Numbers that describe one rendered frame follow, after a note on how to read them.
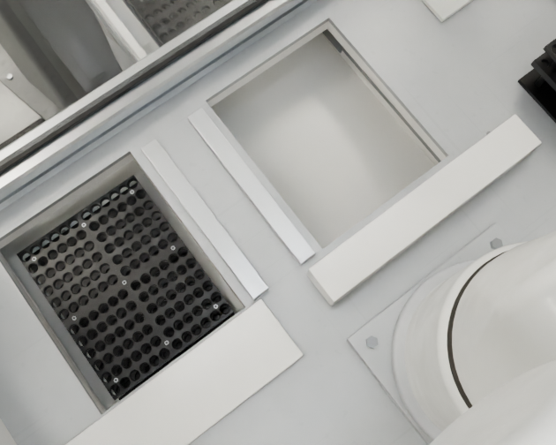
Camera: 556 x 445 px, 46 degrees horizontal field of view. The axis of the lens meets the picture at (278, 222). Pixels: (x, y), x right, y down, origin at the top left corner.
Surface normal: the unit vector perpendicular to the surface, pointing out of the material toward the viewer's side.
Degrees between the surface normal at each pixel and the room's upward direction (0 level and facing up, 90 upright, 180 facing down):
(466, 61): 0
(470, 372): 85
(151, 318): 0
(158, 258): 0
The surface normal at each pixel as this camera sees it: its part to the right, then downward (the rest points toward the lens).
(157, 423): 0.02, -0.25
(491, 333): -0.91, 0.32
